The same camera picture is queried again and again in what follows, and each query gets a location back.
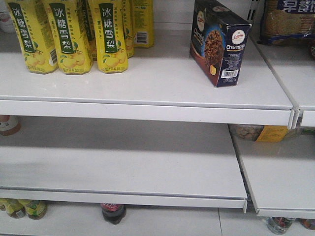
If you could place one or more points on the dark blue cookie box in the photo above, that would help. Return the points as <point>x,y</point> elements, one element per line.
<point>218,40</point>

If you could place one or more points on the white store shelving unit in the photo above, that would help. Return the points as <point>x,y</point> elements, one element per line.
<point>156,140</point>

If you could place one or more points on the dark cola bottle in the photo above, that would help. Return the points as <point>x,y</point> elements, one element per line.
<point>113,213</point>

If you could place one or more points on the yellow pear drink bottle back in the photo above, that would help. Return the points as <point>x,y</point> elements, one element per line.
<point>143,23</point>

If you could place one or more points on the yellow pear drink bottle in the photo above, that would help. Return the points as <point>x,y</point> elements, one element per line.
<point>66,20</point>
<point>34,34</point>
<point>109,35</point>
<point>143,23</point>

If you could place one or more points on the yellow pear drink bottle middle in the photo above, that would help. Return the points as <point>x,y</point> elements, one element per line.
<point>66,20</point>

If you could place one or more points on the yellow biscuit package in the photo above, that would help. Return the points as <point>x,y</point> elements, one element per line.
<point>272,133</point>

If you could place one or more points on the yellow pear drink bottle right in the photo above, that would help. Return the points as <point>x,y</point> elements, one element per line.
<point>109,35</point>

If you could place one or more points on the green tea bottle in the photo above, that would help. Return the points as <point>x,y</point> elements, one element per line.
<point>35,209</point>

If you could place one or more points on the breakfast biscuit bag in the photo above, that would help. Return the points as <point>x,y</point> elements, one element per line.
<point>287,22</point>

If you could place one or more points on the yellow pear drink bottle left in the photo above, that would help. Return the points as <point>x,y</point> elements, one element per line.
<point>34,34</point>

